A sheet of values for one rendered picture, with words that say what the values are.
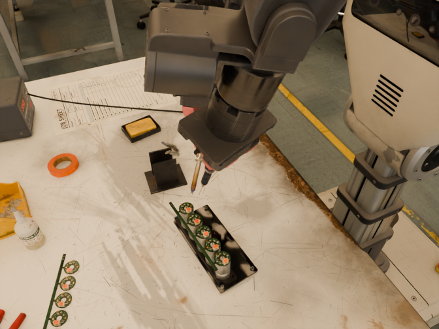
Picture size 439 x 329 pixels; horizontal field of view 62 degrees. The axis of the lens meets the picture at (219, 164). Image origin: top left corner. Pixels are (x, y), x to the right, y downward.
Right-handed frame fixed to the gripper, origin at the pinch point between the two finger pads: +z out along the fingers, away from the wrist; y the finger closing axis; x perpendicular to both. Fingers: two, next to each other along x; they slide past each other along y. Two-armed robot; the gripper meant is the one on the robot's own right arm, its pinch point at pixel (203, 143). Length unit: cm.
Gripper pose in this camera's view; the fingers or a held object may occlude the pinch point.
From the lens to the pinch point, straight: 63.0
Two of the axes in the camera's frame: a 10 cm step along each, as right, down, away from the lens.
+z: -1.0, 9.5, 2.9
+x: 1.9, -2.7, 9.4
